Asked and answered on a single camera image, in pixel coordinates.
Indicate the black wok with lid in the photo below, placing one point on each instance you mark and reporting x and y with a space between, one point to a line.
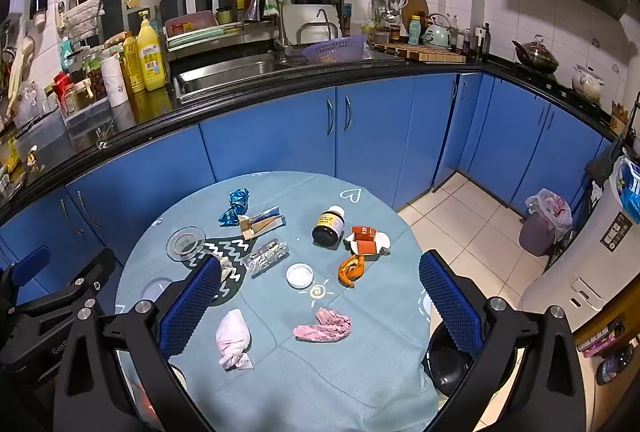
537 52

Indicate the grey waste bin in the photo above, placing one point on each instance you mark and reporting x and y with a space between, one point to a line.
537 234

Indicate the clear glass dish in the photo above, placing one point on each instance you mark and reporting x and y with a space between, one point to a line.
186 243

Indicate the row of blue cabinet doors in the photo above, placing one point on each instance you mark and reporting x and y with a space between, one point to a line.
270 137

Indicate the dark plastic bottle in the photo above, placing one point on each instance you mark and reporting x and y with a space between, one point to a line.
612 364

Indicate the purple plastic basket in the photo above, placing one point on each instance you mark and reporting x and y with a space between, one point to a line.
332 48

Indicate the blue foil snack wrapper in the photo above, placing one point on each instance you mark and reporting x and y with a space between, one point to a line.
239 199

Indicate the pink package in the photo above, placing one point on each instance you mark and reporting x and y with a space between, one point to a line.
597 344

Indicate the teal bottle yellow cap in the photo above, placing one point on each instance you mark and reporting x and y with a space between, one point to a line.
415 30

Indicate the blue white package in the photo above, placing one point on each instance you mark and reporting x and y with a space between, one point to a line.
631 189

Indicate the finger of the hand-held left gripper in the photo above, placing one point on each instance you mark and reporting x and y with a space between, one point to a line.
30 266
97 269

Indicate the chrome sink faucet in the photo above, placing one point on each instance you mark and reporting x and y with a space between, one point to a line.
281 40

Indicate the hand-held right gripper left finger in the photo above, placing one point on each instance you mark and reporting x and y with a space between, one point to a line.
192 307

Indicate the torn white cardboard box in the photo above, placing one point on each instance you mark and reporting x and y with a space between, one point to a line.
262 222

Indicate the green plastic tray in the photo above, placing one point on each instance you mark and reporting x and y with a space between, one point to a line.
200 38

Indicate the black kitchen countertop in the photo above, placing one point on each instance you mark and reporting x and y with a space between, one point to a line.
250 108

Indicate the large yellow detergent bottle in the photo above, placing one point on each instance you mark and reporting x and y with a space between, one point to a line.
150 55

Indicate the amber oil bottle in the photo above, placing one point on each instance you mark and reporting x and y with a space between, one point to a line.
130 62

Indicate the pink wrapper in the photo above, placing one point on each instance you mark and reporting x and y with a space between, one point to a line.
325 324

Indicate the orange wrapper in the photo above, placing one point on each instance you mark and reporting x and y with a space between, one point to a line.
350 272

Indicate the dark grey bag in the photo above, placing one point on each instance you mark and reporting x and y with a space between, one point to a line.
602 165

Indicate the stainless steel sink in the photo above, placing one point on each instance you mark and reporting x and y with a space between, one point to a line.
235 70

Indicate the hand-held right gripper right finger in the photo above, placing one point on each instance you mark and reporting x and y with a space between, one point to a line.
450 299

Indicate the pink tissue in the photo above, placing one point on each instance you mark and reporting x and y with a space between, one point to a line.
231 337

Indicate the trash bin with plastic bag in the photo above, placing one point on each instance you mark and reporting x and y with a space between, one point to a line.
550 207

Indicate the mint green kettle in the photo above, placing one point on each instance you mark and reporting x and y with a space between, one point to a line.
437 35

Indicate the brown medicine bottle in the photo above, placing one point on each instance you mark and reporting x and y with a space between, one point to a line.
327 227

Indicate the cluster of food jars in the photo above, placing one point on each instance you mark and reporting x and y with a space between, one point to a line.
92 80

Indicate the white appliance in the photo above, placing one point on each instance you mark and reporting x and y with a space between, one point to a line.
590 262

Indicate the grey hanging cloth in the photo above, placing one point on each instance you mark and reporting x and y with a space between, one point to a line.
82 15

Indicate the pink plastic container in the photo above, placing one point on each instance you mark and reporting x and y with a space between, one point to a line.
190 23

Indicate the white round plastic lid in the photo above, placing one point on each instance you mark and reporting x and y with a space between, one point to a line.
299 275

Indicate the stack of white paper cups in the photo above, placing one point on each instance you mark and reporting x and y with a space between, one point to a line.
114 80

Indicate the round wooden cutting board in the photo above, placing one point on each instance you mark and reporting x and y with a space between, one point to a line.
415 7

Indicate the torn orange white carton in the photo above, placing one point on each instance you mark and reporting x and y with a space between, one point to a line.
365 233

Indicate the white ceramic pot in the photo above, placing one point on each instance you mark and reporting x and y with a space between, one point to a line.
587 82

